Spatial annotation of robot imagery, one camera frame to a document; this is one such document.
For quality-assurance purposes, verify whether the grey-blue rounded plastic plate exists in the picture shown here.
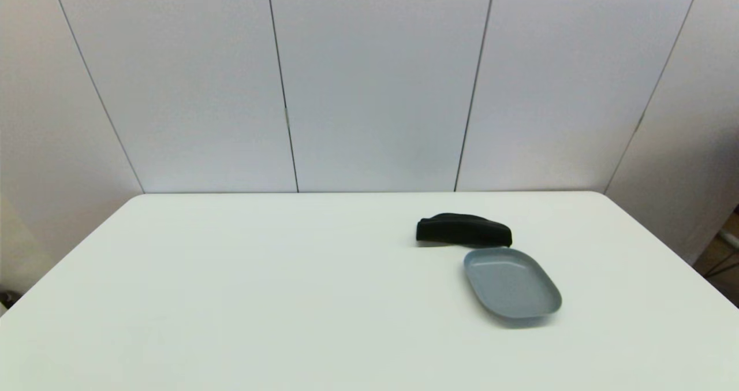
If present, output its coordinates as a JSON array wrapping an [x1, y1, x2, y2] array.
[[464, 248, 562, 321]]

